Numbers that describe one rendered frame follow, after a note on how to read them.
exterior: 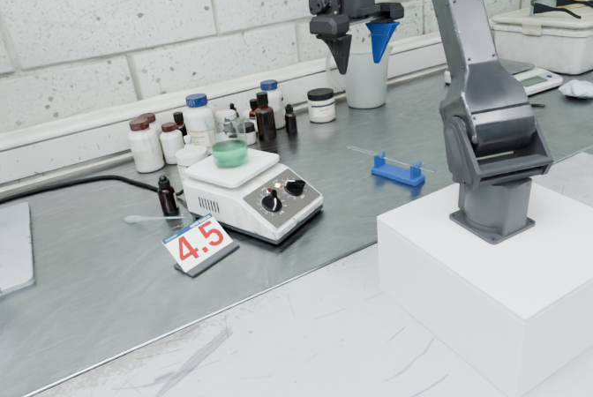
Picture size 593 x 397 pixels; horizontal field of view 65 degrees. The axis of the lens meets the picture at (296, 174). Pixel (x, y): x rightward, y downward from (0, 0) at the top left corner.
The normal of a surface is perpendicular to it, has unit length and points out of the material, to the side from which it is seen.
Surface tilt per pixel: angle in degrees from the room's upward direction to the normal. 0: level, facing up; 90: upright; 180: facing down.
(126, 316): 0
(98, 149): 90
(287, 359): 0
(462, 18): 58
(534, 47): 94
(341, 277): 0
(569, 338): 90
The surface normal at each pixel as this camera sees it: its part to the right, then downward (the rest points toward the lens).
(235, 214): -0.59, 0.40
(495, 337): -0.87, 0.29
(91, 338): -0.11, -0.90
